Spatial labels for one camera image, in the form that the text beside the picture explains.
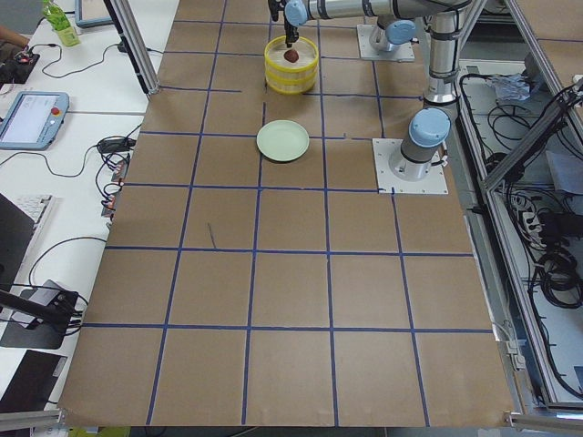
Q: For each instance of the aluminium frame post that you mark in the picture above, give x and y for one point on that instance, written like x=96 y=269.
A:
x=125 y=22

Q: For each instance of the green drink bottle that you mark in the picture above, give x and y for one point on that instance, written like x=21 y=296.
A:
x=57 y=18

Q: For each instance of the white keyboard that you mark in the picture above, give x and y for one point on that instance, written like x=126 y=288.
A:
x=37 y=207

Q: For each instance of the yellow steamer layer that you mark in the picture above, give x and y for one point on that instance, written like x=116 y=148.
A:
x=290 y=86
x=275 y=63

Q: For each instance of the black power adapter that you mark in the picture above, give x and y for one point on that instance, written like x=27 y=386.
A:
x=115 y=145

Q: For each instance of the brown bun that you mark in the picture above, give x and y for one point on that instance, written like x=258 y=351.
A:
x=291 y=56

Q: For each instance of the green plate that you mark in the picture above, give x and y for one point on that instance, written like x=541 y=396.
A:
x=282 y=140

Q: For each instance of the blue teach pendant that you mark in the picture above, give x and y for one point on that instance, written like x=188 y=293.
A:
x=91 y=13
x=33 y=120

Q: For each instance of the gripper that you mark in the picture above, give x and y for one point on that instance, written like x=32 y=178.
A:
x=290 y=24

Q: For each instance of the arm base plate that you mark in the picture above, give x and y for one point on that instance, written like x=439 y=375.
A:
x=397 y=175
x=402 y=54

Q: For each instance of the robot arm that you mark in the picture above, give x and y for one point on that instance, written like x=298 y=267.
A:
x=429 y=128
x=390 y=33

